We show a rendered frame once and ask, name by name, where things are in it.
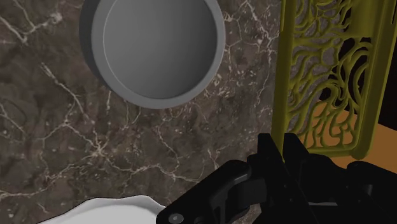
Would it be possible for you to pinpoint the white wavy-edged plate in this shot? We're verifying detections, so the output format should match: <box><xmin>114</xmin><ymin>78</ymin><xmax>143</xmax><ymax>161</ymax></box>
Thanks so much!
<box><xmin>36</xmin><ymin>194</ymin><xmax>167</xmax><ymax>224</ymax></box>

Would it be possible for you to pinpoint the olive openwork case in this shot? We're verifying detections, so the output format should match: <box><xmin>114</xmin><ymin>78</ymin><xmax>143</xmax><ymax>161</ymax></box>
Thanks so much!
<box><xmin>270</xmin><ymin>0</ymin><xmax>397</xmax><ymax>164</ymax></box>

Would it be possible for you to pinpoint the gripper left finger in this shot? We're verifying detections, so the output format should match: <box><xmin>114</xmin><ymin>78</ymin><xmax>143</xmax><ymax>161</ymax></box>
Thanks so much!
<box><xmin>156</xmin><ymin>132</ymin><xmax>284</xmax><ymax>224</ymax></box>

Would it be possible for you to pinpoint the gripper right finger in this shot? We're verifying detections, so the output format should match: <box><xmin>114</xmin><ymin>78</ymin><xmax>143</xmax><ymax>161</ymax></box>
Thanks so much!
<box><xmin>282</xmin><ymin>132</ymin><xmax>397</xmax><ymax>224</ymax></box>

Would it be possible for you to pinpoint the grey round bowl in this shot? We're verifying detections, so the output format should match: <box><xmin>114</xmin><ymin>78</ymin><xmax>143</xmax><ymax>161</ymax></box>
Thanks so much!
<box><xmin>78</xmin><ymin>0</ymin><xmax>226</xmax><ymax>109</ymax></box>

